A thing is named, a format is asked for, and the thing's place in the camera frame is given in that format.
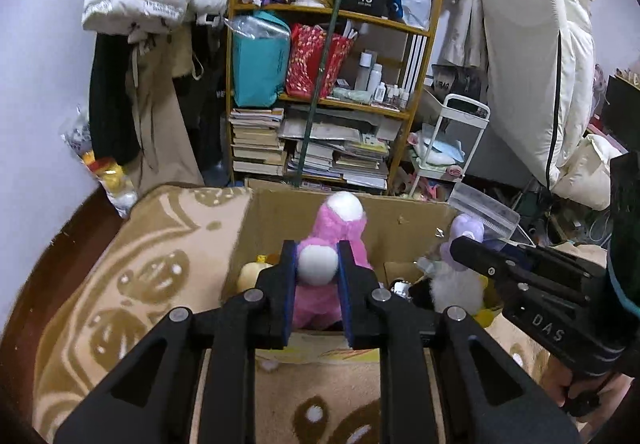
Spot wooden shelf unit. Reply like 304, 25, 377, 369
229, 0, 444, 193

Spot green pole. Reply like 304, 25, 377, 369
292, 0, 342, 188

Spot white rolling cart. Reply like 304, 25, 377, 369
409, 89, 491, 197

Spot yellow dog plush toy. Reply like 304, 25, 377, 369
236, 254, 280, 293

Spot black hanging garment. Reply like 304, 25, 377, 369
89, 33, 140, 167

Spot beige trench coat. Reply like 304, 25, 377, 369
124, 26, 204, 196

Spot teal bag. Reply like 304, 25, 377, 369
226, 10, 291, 108

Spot red patterned gift bag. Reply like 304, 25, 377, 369
285, 23, 355, 100

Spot beige patterned blanket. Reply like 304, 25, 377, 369
31, 183, 609, 444

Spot open cardboard box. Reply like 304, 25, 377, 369
219, 177, 464, 365

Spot stack of books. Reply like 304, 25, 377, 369
229, 108, 286, 177

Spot white cosmetic bottles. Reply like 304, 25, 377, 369
354, 50, 409, 110

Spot person right hand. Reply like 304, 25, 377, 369
539, 356, 634, 429

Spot pink plush toy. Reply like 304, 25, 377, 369
292, 191, 372, 330

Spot white fluffy pompom toy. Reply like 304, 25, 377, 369
430, 262, 499, 328

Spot cream office chair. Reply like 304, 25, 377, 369
482, 0, 620, 211

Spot plastic bag of toys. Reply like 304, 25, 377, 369
60, 106, 138, 219

